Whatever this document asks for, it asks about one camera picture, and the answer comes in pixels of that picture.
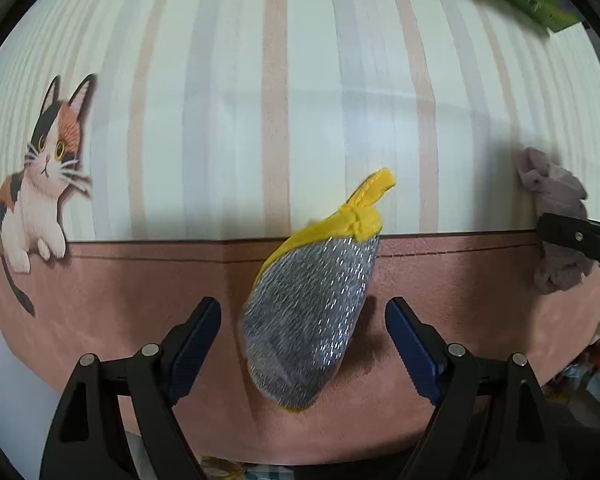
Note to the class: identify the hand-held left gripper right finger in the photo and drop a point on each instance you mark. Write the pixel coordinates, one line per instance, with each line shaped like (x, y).
(412, 355)

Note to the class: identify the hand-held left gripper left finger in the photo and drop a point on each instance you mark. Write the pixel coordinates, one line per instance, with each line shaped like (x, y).
(195, 350)

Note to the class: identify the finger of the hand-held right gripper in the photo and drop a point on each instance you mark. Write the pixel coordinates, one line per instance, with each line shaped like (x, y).
(575, 234)

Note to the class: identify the purple hair scrunchie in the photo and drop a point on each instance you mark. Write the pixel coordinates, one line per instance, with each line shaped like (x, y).
(555, 185)

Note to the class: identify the silver yellow scrubbing sponge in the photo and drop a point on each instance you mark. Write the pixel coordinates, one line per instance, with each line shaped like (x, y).
(310, 310)

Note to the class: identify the striped cat print tablecloth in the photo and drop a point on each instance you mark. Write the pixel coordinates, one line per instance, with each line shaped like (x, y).
(305, 110)

